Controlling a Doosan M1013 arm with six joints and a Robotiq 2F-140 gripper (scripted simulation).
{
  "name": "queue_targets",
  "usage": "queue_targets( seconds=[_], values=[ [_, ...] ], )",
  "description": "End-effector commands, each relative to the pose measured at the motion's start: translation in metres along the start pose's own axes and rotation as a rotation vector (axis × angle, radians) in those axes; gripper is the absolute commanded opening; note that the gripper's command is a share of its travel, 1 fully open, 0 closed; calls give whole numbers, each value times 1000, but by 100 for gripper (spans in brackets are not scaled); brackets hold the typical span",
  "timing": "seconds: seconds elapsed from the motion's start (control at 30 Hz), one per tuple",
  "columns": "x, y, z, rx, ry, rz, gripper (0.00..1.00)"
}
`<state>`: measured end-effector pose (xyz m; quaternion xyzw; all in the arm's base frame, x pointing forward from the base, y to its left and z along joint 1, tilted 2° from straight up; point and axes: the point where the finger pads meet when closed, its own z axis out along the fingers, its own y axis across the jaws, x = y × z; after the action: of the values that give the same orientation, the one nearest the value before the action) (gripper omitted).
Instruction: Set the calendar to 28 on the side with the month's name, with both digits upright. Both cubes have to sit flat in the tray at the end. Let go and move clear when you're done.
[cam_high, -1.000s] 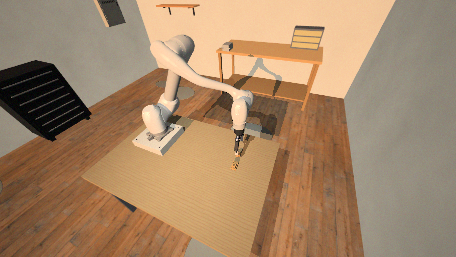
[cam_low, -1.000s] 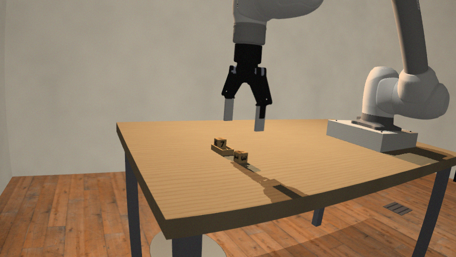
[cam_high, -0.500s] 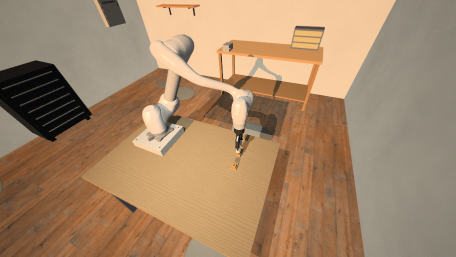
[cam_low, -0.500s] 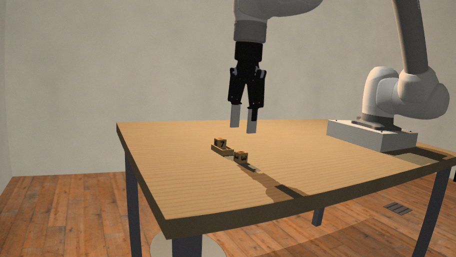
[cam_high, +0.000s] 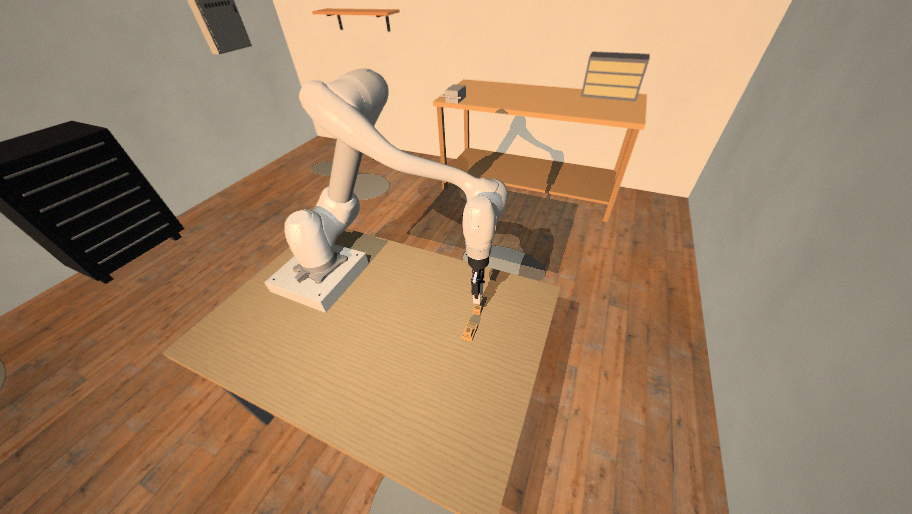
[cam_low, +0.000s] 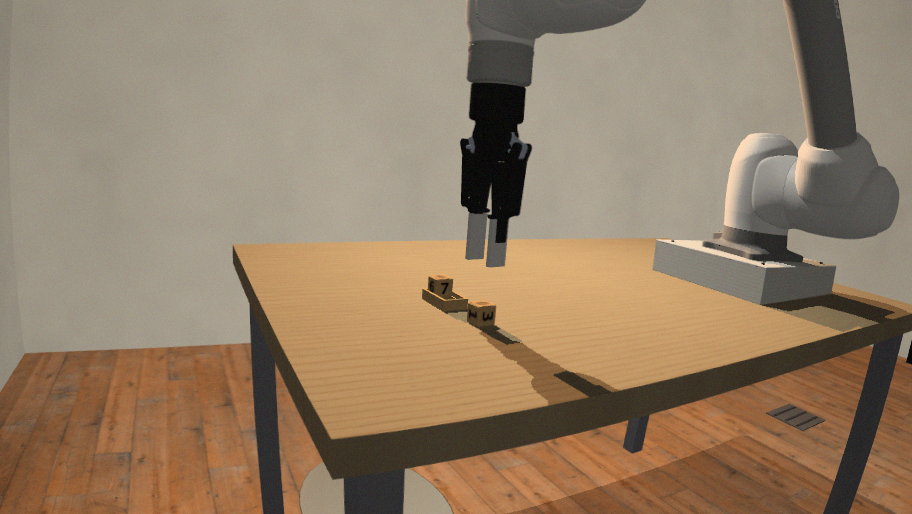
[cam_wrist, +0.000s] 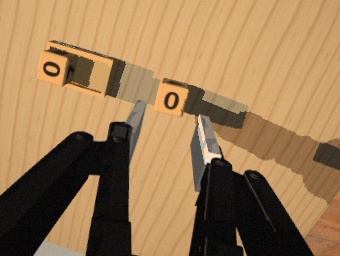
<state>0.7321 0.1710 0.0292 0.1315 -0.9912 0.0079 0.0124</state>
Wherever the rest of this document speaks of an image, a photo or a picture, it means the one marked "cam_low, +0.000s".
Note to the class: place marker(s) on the orange wooden cube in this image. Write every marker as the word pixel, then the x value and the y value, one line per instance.
pixel 440 285
pixel 481 313

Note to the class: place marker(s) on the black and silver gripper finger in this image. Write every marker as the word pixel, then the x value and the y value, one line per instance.
pixel 505 194
pixel 476 179

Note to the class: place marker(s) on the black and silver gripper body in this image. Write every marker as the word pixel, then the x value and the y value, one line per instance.
pixel 497 109

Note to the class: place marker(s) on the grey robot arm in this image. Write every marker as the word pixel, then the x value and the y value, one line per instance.
pixel 837 189

